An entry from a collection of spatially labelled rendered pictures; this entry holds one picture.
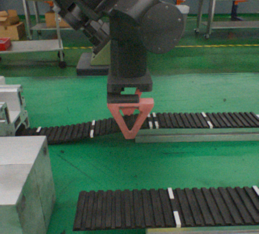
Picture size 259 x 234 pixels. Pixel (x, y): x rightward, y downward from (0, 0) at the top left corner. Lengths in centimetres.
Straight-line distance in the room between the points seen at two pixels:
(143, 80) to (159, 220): 19
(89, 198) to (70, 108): 31
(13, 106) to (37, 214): 25
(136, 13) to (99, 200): 21
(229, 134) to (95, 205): 28
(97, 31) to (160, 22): 58
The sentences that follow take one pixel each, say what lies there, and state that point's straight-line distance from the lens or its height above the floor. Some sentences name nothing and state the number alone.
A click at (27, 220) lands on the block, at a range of 27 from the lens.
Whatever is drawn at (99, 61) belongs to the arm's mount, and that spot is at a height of 79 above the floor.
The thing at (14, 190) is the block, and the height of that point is 87.
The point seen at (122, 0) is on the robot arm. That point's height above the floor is 101.
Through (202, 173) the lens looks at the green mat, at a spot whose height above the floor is 78.
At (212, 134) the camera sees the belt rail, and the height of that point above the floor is 79.
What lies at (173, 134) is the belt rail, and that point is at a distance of 46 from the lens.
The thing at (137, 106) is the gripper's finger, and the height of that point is 87.
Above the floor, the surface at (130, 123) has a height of 81.
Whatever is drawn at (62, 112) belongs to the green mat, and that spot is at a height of 78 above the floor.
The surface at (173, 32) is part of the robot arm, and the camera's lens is 32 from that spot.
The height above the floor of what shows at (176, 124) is 81.
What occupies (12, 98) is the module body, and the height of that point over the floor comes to 85.
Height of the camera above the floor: 103
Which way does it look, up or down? 27 degrees down
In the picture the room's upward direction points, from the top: straight up
